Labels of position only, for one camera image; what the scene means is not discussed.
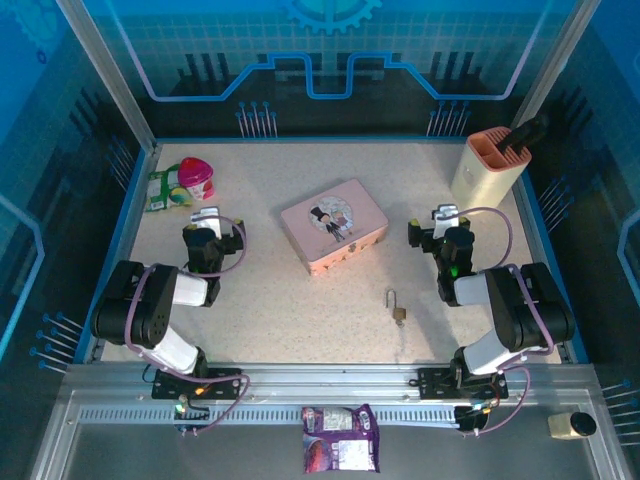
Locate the brass padlock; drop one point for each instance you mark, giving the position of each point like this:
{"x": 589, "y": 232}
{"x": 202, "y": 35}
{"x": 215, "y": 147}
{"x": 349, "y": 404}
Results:
{"x": 399, "y": 313}

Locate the pink tin box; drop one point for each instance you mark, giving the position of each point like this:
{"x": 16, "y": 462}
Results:
{"x": 332, "y": 225}

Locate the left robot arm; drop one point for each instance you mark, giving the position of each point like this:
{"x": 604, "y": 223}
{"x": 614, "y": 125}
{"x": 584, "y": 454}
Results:
{"x": 145, "y": 310}

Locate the green snack packet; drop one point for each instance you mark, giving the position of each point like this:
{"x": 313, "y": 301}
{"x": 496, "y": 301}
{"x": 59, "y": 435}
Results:
{"x": 162, "y": 192}

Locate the cream knife block holder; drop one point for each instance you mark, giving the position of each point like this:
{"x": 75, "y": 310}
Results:
{"x": 482, "y": 187}

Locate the pink lidded cup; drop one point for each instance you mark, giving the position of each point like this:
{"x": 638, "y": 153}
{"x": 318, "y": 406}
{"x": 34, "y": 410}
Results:
{"x": 196, "y": 175}

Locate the cream device with black lens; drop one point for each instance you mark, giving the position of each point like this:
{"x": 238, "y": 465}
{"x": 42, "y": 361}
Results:
{"x": 567, "y": 426}

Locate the purple snack packet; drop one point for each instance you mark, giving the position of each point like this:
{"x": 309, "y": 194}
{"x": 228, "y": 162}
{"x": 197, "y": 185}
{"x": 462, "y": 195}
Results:
{"x": 340, "y": 440}

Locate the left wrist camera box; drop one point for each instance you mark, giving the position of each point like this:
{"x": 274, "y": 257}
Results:
{"x": 206, "y": 219}

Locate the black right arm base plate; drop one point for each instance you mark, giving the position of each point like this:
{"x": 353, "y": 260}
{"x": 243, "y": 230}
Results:
{"x": 432, "y": 382}

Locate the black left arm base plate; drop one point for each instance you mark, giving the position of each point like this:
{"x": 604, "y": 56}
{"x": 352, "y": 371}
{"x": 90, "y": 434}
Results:
{"x": 227, "y": 380}

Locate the aluminium front frame rail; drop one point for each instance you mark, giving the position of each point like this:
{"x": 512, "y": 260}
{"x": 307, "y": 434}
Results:
{"x": 330, "y": 375}

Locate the aluminium corner post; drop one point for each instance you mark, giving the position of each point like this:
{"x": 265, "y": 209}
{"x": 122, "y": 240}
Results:
{"x": 550, "y": 60}
{"x": 107, "y": 70}

